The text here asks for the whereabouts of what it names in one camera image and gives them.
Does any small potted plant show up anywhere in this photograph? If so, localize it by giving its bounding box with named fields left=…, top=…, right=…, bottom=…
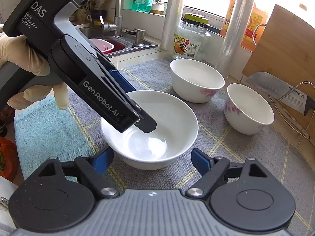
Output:
left=151, top=0, right=165, bottom=14

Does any steel cleaver black handle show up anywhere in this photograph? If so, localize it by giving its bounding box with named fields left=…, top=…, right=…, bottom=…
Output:
left=246, top=72, right=315, bottom=117

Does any steel sink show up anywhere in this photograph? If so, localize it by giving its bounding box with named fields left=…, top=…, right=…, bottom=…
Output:
left=74, top=22, right=159, bottom=57

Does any white pink flower bowl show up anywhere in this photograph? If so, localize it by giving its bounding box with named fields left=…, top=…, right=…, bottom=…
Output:
left=224, top=83, right=275, bottom=135
left=170, top=58, right=225, bottom=104

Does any orange oil bottle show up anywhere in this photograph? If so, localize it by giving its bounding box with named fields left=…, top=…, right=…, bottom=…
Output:
left=220, top=0, right=270, bottom=53

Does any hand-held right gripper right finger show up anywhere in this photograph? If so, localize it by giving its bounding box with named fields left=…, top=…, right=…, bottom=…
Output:
left=185, top=148, right=269, bottom=199

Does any orange plastic bag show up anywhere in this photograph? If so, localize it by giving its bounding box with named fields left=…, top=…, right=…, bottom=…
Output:
left=0, top=136, right=16, bottom=181

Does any clear cling film roll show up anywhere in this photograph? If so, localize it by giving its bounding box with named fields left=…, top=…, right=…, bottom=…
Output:
left=214, top=0, right=255, bottom=73

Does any steel soap pump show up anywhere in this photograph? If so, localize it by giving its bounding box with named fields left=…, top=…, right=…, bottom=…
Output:
left=125, top=28, right=147, bottom=47

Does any wooden cutting board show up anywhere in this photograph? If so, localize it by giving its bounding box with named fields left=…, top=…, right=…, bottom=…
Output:
left=242, top=4, right=315, bottom=140

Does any metal wire rack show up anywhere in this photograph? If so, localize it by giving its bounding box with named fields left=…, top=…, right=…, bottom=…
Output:
left=252, top=23, right=315, bottom=150

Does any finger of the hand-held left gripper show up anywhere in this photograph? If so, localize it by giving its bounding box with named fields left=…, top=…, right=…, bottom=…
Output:
left=84, top=52, right=158, bottom=133
left=108, top=69, right=136, bottom=95

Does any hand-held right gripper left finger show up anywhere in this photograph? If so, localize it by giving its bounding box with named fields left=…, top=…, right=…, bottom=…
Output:
left=37, top=147, right=119, bottom=198

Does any person's left hand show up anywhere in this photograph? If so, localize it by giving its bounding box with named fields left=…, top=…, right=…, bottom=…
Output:
left=0, top=33, right=69, bottom=110

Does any glass jar with yellow lid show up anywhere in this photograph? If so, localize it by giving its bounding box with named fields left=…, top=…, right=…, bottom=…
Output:
left=176, top=13, right=212, bottom=60

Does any grey checked table mat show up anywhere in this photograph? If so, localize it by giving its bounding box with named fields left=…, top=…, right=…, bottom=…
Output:
left=13, top=58, right=315, bottom=236

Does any plain white bowl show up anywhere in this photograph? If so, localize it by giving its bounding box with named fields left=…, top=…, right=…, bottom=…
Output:
left=100, top=90, right=199, bottom=171

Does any white plastic bag roll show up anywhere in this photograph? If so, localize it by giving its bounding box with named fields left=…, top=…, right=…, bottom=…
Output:
left=160, top=0, right=185, bottom=51

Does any pink strainer basket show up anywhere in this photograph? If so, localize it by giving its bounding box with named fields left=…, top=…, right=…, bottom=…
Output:
left=89, top=39, right=114, bottom=54

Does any steel faucet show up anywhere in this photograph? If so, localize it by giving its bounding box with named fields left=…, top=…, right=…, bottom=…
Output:
left=100, top=0, right=123, bottom=37

